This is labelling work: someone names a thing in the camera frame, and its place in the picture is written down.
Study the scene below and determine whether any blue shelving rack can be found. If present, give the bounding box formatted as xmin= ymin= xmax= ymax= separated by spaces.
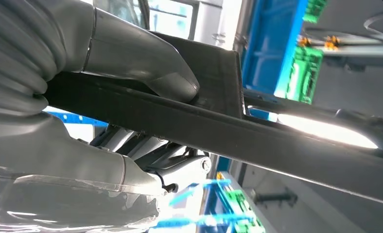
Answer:
xmin=241 ymin=0 xmax=310 ymax=100

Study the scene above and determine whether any green storage bin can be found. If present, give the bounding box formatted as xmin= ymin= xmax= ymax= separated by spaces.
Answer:
xmin=302 ymin=0 xmax=328 ymax=24
xmin=217 ymin=189 xmax=266 ymax=233
xmin=285 ymin=45 xmax=324 ymax=104

